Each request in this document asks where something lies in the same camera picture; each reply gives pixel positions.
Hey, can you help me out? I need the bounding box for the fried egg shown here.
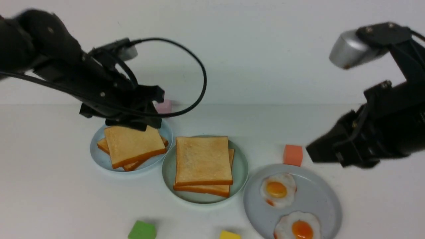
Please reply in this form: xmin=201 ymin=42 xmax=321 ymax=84
xmin=273 ymin=211 xmax=322 ymax=239
xmin=259 ymin=173 xmax=297 ymax=208

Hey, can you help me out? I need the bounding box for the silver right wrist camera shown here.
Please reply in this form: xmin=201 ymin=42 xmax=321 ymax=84
xmin=328 ymin=29 xmax=388 ymax=70

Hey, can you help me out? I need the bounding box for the pink cube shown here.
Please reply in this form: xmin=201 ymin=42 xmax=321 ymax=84
xmin=153 ymin=99 xmax=172 ymax=114

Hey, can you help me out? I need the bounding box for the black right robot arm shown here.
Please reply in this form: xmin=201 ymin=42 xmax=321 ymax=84
xmin=306 ymin=22 xmax=425 ymax=169

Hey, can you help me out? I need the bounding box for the black camera cable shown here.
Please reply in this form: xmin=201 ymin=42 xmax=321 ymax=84
xmin=0 ymin=38 xmax=207 ymax=118

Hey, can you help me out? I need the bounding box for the light blue plate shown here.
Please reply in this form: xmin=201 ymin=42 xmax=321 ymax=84
xmin=90 ymin=119 xmax=175 ymax=175

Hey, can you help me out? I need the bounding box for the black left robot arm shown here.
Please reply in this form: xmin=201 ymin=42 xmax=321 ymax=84
xmin=1 ymin=9 xmax=164 ymax=131

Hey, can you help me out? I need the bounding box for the fried egg middle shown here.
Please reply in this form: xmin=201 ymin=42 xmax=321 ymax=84
xmin=259 ymin=173 xmax=297 ymax=208

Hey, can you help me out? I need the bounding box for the yellow cube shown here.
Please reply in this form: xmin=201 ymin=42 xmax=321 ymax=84
xmin=219 ymin=230 xmax=241 ymax=239

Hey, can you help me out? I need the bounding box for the fried egg bottom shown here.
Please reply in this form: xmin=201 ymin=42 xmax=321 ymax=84
xmin=273 ymin=211 xmax=322 ymax=239

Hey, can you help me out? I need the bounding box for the green cube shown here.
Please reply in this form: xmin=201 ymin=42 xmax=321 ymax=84
xmin=127 ymin=220 xmax=157 ymax=239

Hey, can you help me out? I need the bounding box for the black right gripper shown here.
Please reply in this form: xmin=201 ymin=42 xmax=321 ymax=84
xmin=306 ymin=81 xmax=424 ymax=169

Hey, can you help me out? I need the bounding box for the pale green plate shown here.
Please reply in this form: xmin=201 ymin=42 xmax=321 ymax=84
xmin=161 ymin=137 xmax=249 ymax=205

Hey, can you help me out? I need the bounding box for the orange cube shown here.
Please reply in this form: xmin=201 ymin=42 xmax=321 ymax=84
xmin=283 ymin=145 xmax=303 ymax=167

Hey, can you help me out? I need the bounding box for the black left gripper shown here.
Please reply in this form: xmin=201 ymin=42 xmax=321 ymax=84
xmin=33 ymin=51 xmax=165 ymax=131

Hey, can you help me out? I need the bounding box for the grey plate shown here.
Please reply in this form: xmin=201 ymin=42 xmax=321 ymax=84
xmin=243 ymin=164 xmax=343 ymax=239

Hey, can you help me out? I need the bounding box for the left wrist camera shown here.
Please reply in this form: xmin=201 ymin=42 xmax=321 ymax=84
xmin=88 ymin=38 xmax=138 ymax=64

